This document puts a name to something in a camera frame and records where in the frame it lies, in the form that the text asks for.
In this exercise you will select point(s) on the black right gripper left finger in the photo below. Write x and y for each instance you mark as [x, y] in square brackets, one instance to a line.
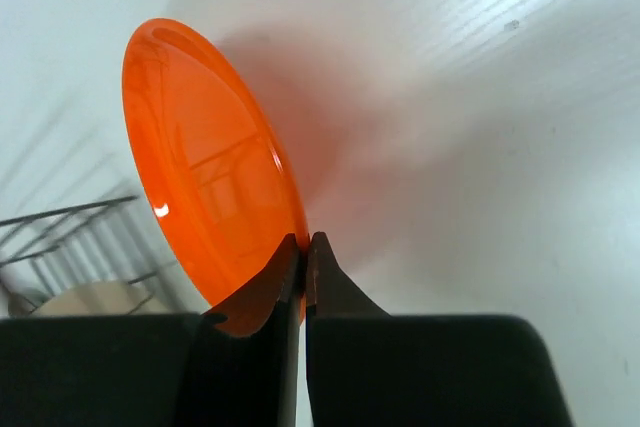
[234, 365]

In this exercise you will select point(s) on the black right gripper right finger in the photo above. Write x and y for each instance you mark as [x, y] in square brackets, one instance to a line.
[366, 367]

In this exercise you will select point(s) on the beige patterned plate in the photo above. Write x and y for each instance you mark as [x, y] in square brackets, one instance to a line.
[89, 299]

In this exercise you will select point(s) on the orange plastic plate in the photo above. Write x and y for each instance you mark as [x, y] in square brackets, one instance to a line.
[219, 183]

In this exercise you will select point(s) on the grey wire dish rack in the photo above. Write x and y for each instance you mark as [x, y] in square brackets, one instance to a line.
[52, 251]

